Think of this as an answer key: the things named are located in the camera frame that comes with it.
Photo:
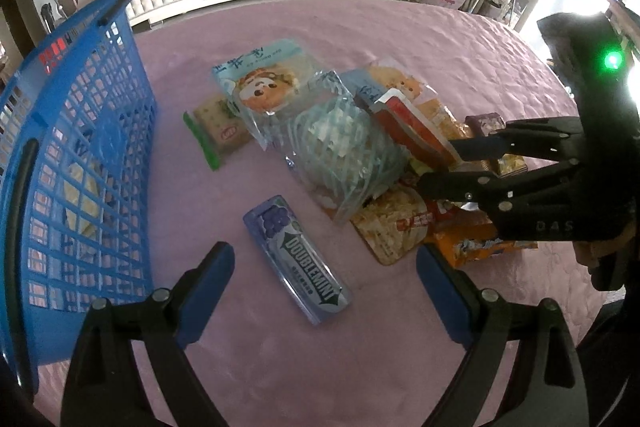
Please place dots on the orange bear-print bag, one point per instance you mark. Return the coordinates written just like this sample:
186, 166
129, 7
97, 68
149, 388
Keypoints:
395, 82

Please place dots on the blue plastic basket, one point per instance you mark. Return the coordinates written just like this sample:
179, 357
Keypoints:
100, 107

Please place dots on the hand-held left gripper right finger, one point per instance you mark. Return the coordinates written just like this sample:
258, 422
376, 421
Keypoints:
444, 302

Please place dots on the green-edged cracker packet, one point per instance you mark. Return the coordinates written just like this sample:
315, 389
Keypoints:
220, 129

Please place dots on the light blue bear-print bag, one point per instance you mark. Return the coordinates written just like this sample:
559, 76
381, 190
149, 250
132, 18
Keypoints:
260, 89

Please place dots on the orange popcorn packet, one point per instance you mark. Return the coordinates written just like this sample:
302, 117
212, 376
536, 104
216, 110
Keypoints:
390, 227

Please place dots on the beige cracker packet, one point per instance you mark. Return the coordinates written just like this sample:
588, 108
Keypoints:
445, 122

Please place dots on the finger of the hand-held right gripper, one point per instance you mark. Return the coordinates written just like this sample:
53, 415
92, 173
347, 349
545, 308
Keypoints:
525, 138
480, 189

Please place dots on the clear bag of white snacks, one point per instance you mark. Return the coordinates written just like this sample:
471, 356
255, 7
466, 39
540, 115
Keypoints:
340, 142

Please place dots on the person's right hand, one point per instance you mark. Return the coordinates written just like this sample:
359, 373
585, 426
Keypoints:
584, 254

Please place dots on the orange snack packet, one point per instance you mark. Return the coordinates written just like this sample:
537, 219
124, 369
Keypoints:
465, 247

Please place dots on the red snack packet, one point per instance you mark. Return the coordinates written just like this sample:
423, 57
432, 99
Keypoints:
415, 127

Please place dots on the purple chewing gum pack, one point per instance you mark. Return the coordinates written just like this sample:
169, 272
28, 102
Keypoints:
300, 257

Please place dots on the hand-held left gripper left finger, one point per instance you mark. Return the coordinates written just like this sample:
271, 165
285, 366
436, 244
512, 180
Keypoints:
211, 282

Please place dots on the purple yellow chip packet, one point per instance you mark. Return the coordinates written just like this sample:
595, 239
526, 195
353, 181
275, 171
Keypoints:
484, 123

